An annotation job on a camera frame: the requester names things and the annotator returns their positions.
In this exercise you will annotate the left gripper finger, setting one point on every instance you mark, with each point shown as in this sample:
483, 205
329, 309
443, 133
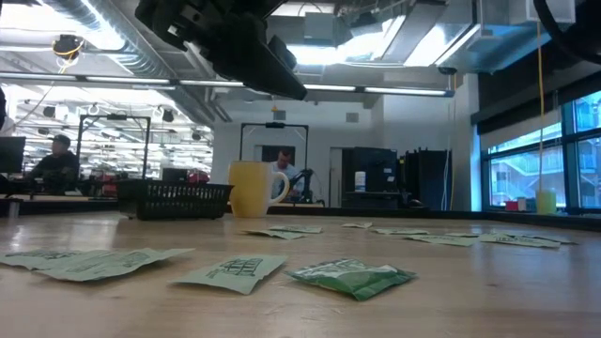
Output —
267, 75

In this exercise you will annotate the dark green glossy packet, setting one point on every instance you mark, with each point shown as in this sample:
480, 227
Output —
352, 281

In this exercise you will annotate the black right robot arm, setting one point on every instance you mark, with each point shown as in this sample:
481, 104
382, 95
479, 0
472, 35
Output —
582, 49

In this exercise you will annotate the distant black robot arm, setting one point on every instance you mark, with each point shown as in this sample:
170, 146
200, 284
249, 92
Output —
304, 180

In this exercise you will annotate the grey ceiling box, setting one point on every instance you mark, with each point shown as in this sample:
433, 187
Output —
319, 26

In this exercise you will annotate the person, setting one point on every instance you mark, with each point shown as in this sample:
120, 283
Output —
56, 164
284, 162

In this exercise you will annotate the yellow ceramic mug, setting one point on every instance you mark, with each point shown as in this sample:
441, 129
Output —
251, 188

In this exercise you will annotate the red bag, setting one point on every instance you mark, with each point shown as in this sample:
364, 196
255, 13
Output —
198, 177

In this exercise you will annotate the white canister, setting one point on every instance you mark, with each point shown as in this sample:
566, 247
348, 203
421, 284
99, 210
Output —
360, 181

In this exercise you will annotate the black cabinet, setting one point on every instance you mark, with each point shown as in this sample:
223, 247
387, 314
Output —
427, 178
375, 169

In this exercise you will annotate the black plastic mesh basket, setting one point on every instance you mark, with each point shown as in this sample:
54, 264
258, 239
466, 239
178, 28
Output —
174, 199

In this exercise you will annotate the black computer monitor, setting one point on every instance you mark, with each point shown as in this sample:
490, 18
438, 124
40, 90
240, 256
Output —
11, 155

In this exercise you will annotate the small red box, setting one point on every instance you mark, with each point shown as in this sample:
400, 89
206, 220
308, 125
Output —
511, 205

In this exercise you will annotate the yellow-green cup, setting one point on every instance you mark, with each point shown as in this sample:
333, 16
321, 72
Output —
546, 203

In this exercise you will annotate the black gantry frame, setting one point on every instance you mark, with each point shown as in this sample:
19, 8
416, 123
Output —
112, 117
274, 125

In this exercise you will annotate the black security camera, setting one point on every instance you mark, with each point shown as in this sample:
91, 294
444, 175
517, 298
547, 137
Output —
447, 70

